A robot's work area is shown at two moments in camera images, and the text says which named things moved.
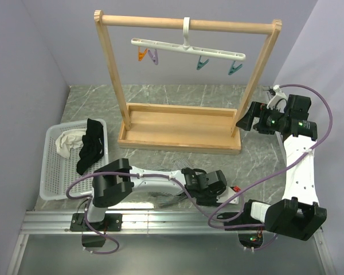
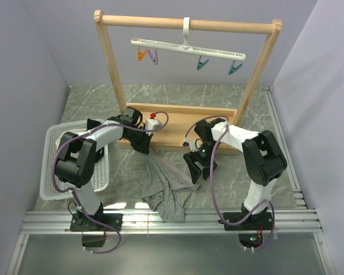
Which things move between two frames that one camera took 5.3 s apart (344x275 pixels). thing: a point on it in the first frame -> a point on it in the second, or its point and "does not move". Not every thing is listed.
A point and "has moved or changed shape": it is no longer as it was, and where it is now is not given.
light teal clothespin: (233, 69) does not move
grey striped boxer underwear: (164, 199) has moved or changed shape
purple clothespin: (155, 57) does not move
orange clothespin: (141, 54) does not move
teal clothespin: (200, 64) does not move
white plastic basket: (58, 173) does not move
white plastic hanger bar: (186, 46) does not move
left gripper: (211, 202) -> (144, 146)
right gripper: (254, 110) -> (191, 158)
